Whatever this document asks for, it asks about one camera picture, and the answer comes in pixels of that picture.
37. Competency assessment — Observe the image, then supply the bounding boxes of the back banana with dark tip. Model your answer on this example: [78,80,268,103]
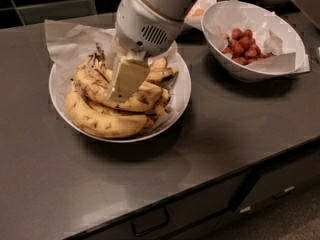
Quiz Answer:
[146,66,179,85]

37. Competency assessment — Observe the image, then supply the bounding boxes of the white paper under red fruit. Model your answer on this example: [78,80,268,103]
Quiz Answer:
[203,0,311,76]

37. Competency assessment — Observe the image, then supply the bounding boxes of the white bowl with red fruit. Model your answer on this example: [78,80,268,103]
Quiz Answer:
[200,0,306,84]

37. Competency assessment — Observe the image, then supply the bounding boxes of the white bowl with orange fruit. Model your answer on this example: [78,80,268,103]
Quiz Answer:
[179,0,218,35]

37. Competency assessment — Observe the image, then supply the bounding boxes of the left black drawer handle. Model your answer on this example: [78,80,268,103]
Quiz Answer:
[131,208,170,237]

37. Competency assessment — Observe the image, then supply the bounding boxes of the white paper under bananas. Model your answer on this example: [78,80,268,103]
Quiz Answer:
[45,20,184,128]

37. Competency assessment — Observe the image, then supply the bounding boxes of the pile of orange fruit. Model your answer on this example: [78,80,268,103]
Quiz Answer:
[186,8,204,18]

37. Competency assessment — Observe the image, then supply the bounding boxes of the spotted middle banana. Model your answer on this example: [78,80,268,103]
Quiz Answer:
[73,55,163,112]

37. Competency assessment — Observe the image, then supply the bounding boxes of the white paper under orange fruit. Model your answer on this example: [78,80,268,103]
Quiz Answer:
[183,0,218,31]

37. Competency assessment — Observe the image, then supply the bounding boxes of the front yellow banana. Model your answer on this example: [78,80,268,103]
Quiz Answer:
[65,91,147,138]

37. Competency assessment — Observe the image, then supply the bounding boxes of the large white banana bowl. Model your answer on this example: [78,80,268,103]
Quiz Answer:
[48,28,193,144]

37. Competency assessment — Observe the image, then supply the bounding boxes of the pile of red fruit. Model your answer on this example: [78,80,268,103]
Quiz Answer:
[221,28,274,65]

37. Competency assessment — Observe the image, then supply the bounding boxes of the small rear banana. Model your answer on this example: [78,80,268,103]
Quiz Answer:
[150,58,167,69]

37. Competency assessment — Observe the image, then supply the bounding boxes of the dark cabinet drawer front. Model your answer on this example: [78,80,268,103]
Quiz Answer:
[65,140,320,240]

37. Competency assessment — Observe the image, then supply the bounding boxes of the spotted banana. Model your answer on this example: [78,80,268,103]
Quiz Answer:
[73,55,163,112]
[97,47,162,98]

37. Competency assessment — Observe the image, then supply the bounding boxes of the upper spotted banana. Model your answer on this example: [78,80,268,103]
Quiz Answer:
[97,47,162,98]

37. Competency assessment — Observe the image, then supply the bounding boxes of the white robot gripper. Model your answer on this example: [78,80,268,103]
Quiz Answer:
[107,0,183,103]

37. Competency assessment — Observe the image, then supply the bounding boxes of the right black drawer handle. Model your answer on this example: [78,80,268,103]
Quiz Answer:
[272,186,296,200]

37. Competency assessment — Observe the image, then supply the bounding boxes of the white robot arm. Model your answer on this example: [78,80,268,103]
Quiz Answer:
[107,0,198,102]

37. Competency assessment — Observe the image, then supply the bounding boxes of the black drawer handle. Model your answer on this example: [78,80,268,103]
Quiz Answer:
[272,186,296,200]
[131,208,170,237]

